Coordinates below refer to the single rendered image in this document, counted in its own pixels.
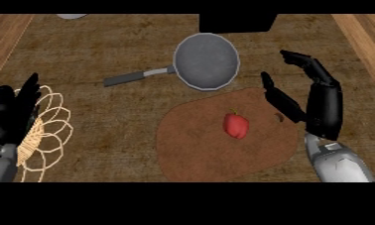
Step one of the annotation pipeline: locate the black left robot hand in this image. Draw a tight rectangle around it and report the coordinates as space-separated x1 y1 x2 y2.
0 72 44 147

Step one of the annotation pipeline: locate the black box appliance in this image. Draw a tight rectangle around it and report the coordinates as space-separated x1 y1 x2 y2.
199 14 280 34

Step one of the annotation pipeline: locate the red bell pepper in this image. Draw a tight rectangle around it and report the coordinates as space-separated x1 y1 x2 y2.
224 108 252 140

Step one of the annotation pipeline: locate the pale grey round object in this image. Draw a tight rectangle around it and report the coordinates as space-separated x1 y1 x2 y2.
55 14 91 21

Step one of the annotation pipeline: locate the pale wire basket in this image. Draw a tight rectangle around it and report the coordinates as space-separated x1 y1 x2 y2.
14 84 76 183

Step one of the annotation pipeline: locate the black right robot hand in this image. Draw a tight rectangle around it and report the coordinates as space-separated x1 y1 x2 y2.
261 49 345 142

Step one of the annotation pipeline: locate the brown wooden cutting board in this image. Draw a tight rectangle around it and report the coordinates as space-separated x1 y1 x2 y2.
156 86 300 182

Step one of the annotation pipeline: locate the grey frying pan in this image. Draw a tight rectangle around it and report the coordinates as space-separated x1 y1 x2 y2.
103 32 243 92

